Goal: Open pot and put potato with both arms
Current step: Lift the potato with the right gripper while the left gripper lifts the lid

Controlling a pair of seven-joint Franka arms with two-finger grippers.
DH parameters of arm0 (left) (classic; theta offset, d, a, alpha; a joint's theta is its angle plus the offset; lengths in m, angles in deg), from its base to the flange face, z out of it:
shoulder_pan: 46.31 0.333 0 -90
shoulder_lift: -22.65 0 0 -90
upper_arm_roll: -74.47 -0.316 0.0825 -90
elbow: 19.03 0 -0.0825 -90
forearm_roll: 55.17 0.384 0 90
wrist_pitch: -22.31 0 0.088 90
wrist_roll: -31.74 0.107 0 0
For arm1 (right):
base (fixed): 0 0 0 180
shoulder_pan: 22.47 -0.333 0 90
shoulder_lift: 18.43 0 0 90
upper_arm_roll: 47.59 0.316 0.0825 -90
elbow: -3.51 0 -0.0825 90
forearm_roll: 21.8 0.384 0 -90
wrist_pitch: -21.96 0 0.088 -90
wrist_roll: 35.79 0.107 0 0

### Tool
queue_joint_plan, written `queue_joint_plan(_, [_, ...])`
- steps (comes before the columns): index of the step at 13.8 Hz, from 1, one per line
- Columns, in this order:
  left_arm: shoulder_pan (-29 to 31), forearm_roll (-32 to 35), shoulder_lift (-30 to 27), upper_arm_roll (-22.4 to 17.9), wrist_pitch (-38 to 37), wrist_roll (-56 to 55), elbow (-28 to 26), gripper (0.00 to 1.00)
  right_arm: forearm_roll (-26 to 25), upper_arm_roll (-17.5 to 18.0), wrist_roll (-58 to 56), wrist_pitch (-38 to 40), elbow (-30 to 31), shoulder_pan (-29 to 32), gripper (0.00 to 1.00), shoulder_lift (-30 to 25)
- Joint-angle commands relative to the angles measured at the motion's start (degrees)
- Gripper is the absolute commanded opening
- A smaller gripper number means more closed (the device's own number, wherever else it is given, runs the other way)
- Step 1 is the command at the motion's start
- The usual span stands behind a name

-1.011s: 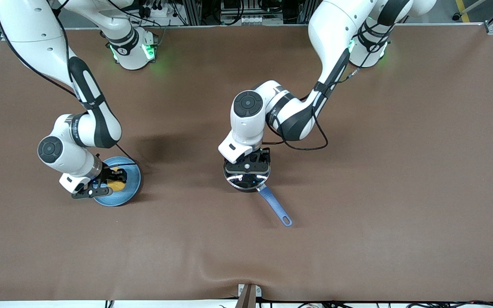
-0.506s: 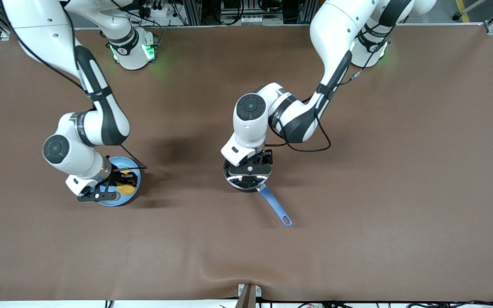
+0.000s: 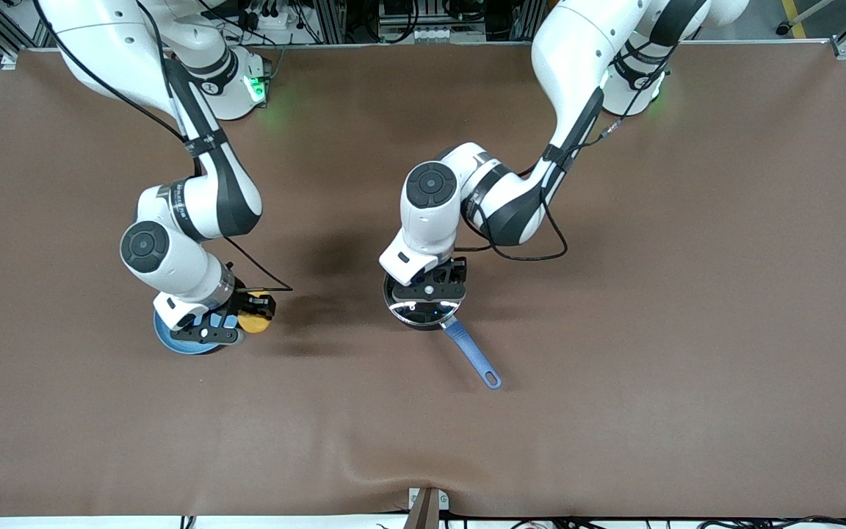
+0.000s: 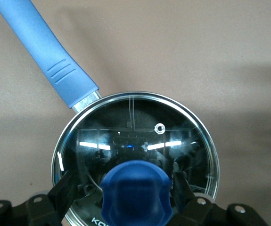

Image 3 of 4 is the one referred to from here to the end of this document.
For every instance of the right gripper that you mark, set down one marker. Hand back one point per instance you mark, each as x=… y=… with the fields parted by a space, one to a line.
x=241 y=300

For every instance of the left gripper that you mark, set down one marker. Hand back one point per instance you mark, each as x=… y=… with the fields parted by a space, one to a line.
x=454 y=271

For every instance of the yellow potato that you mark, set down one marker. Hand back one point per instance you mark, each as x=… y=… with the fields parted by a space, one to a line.
x=254 y=325

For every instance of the glass lid blue knob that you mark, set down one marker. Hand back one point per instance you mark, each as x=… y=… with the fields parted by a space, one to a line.
x=423 y=314

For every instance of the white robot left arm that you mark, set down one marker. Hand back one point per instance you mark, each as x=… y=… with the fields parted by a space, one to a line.
x=511 y=198

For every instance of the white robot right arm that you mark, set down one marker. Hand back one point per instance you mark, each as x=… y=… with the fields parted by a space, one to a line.
x=173 y=257

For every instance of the blue round plate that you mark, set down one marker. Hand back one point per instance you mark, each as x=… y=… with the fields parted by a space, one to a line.
x=188 y=348

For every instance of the brown table cloth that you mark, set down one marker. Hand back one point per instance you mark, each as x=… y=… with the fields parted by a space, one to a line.
x=423 y=441

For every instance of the brown bar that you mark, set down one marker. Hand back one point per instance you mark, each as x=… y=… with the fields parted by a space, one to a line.
x=423 y=514

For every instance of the grey box white connectors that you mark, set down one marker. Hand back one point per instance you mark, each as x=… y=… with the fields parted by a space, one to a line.
x=430 y=33

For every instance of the white power strip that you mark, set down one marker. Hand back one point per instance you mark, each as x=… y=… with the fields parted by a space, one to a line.
x=269 y=20

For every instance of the grey metal bracket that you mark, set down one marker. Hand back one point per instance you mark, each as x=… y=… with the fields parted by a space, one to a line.
x=443 y=499

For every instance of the aluminium frame post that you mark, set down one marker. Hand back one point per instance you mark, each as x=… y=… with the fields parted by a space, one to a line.
x=329 y=22

